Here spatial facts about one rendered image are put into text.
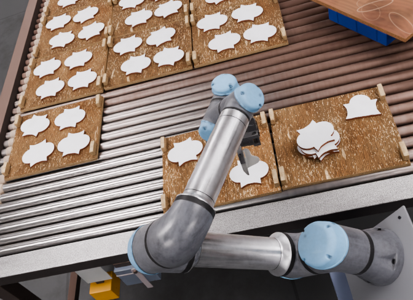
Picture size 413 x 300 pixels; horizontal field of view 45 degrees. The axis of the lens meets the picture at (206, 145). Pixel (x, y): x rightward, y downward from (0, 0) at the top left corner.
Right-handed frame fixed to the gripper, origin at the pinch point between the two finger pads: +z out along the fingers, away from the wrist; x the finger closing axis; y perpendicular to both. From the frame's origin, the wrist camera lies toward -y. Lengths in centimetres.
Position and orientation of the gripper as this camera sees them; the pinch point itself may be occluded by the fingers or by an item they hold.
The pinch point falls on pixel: (243, 157)
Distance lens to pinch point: 165.5
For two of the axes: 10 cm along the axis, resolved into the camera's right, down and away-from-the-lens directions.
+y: 9.6, -2.3, -1.6
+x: -0.7, -7.6, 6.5
